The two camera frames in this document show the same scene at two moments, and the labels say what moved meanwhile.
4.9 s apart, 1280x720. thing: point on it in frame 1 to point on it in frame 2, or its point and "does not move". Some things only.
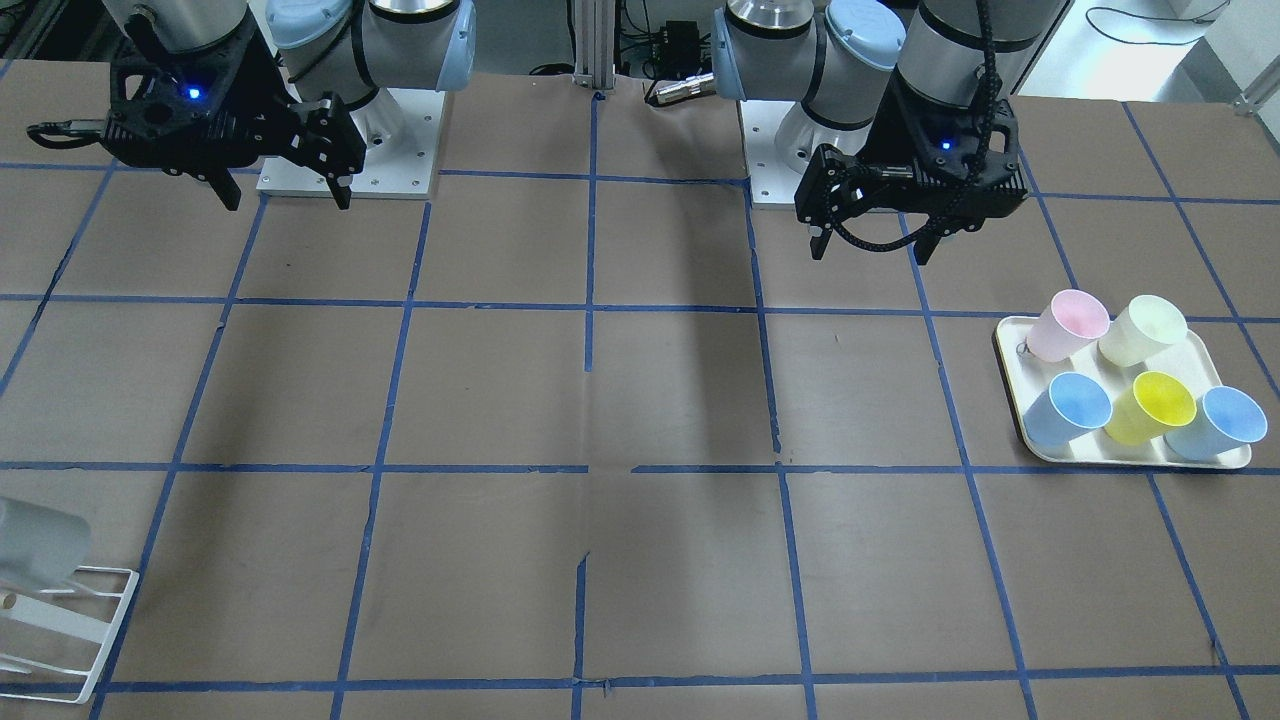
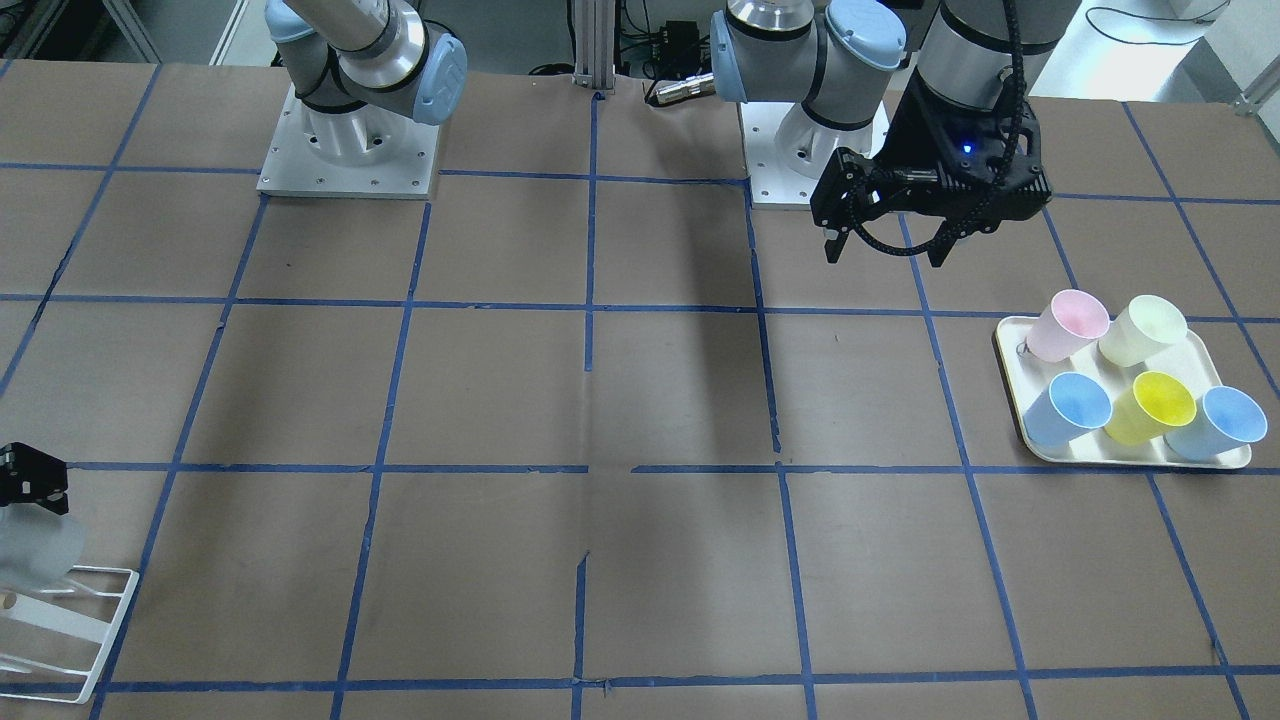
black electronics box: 681,51 does not move
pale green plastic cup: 1141,330 does not move
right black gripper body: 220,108 to 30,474
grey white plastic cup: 41,547 does not move
